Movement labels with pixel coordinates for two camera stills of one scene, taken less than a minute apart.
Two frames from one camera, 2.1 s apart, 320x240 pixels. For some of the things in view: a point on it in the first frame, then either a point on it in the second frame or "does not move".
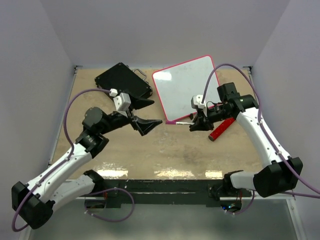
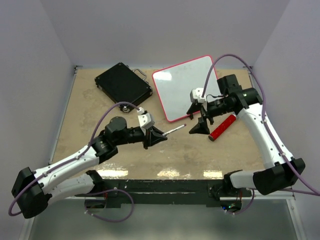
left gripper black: (142, 124) → (153, 137)
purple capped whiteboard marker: (184, 123) → (164, 134)
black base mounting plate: (171, 193) does not move
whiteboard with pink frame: (181, 86) does not move
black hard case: (124, 79) does not move
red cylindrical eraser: (221, 128) does not move
